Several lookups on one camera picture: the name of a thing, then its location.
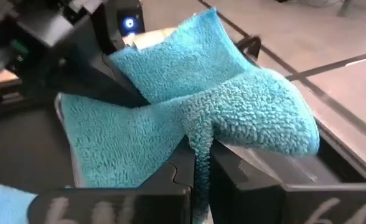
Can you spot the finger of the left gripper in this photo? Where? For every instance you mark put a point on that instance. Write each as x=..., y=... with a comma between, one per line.
x=108, y=90

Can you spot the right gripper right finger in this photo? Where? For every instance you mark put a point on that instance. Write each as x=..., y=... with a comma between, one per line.
x=232, y=193

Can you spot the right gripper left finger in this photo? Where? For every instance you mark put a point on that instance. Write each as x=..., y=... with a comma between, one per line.
x=173, y=168

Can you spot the cyan microfiber towel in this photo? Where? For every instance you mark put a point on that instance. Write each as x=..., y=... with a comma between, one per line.
x=248, y=109

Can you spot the light blue microfiber towel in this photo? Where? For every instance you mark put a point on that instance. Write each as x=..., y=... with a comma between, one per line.
x=5, y=205

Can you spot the clear plastic bin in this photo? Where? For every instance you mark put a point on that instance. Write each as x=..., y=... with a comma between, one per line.
x=279, y=163

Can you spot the black device with blue light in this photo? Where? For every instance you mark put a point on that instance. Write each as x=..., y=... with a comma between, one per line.
x=130, y=23

